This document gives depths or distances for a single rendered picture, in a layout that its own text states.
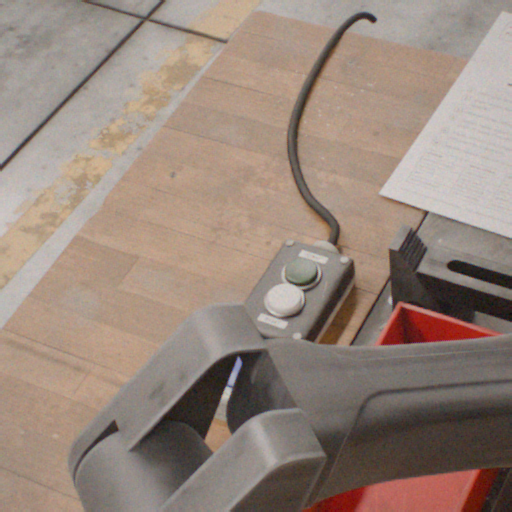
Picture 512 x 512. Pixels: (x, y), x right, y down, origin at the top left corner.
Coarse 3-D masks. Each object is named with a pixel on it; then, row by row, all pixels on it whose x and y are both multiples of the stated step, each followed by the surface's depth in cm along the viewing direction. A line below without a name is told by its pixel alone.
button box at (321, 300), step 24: (312, 72) 135; (288, 144) 128; (288, 240) 116; (336, 240) 118; (336, 264) 114; (264, 288) 113; (312, 288) 112; (336, 288) 112; (264, 312) 111; (288, 312) 110; (312, 312) 110; (336, 312) 114; (264, 336) 110; (288, 336) 109; (312, 336) 110
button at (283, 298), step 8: (272, 288) 112; (280, 288) 112; (288, 288) 111; (296, 288) 111; (272, 296) 111; (280, 296) 111; (288, 296) 111; (296, 296) 111; (272, 304) 110; (280, 304) 110; (288, 304) 110; (296, 304) 110; (280, 312) 110
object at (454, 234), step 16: (432, 224) 120; (448, 224) 119; (464, 224) 119; (432, 240) 118; (448, 240) 118; (464, 240) 118; (480, 240) 118; (496, 240) 117; (480, 256) 116; (496, 256) 116; (384, 304) 114; (368, 320) 113; (384, 320) 113; (480, 320) 112; (496, 320) 111; (368, 336) 112; (496, 480) 101; (496, 496) 100
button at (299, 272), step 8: (288, 264) 113; (296, 264) 113; (304, 264) 113; (312, 264) 113; (288, 272) 113; (296, 272) 113; (304, 272) 112; (312, 272) 112; (288, 280) 112; (296, 280) 112; (304, 280) 112; (312, 280) 112
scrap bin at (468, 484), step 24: (408, 312) 106; (432, 312) 105; (384, 336) 104; (408, 336) 108; (432, 336) 107; (456, 336) 105; (480, 336) 104; (408, 480) 101; (432, 480) 101; (456, 480) 101; (480, 480) 96; (336, 504) 100; (360, 504) 100; (384, 504) 100; (408, 504) 100; (432, 504) 99; (456, 504) 99; (480, 504) 98
